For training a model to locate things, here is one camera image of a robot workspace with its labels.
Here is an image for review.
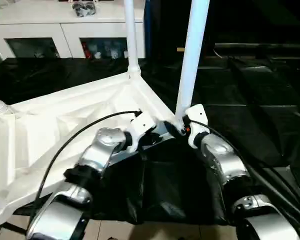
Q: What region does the white plastic table top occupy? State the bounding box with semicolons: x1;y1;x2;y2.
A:
0;70;184;225

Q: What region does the black mat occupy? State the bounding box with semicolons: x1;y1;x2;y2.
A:
0;56;300;226

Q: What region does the printed box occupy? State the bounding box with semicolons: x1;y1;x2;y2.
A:
108;44;121;59

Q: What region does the blue vertical strip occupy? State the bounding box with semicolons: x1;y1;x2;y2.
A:
143;0;153;59

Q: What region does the red package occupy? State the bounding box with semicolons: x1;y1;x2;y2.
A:
81;42;90;59

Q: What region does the black backdrop cloth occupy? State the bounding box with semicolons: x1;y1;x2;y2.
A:
207;0;300;45

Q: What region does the white glass-door cabinet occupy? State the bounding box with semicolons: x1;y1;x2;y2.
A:
0;0;146;60

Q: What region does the black object pile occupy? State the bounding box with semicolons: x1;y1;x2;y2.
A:
71;0;98;18

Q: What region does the black stand leg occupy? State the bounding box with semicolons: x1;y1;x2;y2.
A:
0;221;28;237

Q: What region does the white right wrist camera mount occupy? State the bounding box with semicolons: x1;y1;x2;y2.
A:
184;104;210;150

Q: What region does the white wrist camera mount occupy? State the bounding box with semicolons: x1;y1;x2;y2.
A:
184;104;210;150
128;110;158;153

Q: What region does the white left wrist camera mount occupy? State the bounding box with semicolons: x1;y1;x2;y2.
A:
128;110;158;153

